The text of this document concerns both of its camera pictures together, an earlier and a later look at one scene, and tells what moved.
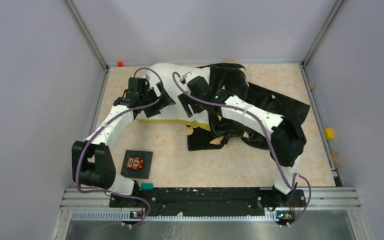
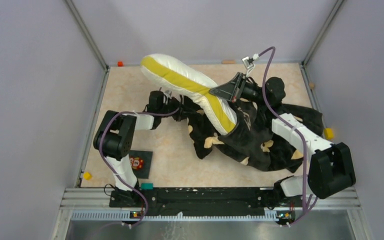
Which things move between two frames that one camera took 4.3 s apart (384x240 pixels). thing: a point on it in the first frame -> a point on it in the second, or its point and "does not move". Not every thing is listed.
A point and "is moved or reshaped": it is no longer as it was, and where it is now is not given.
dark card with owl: [137, 163] does not move
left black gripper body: [149, 95] -> [172, 105]
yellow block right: [329, 133] does not move
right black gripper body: [197, 105] -> [250, 91]
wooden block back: [229, 61] does not move
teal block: [147, 186] does not move
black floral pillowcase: [231, 80] is moved or reshaped
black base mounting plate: [207, 201] does not move
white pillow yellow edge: [169, 76] is moved or reshaped
